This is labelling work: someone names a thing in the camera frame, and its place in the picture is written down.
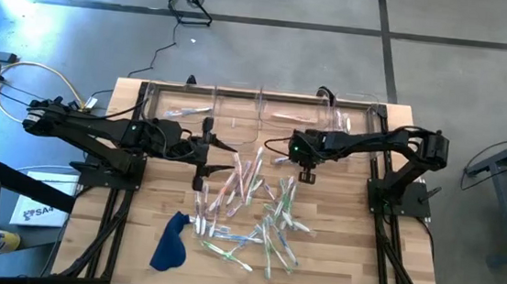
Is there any white printed box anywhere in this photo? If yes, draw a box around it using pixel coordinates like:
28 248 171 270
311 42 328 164
9 168 81 232

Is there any black desk bar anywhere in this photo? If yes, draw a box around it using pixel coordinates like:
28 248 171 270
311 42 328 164
0 156 82 215

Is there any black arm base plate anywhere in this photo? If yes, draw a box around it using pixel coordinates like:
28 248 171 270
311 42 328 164
77 152 148 193
364 177 435 220

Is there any black table frame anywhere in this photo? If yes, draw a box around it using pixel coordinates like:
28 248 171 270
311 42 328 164
54 74 458 284

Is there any yellow white can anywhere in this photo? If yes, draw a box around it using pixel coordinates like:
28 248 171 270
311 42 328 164
0 228 23 258

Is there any orange toothbrush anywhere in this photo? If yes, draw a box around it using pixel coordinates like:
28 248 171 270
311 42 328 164
207 169 237 214
270 111 319 125
228 151 249 202

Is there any yellow cable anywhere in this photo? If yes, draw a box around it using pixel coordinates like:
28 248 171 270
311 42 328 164
0 29 93 131

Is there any green toothbrush in clear wrapper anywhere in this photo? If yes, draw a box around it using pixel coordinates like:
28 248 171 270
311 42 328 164
258 214 278 281
198 239 257 274
279 210 314 235
275 177 290 220
244 145 265 207
264 239 297 276

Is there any clear plastic bin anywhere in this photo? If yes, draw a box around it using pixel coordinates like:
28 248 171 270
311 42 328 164
141 80 219 144
325 91 385 140
256 86 332 143
209 84 264 148

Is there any dark blue cloth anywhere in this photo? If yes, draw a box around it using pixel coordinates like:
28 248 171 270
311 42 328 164
149 208 193 275

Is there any black floor cable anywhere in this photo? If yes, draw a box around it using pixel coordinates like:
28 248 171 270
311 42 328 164
126 16 182 83

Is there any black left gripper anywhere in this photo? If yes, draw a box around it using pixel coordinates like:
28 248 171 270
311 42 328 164
176 115 242 194

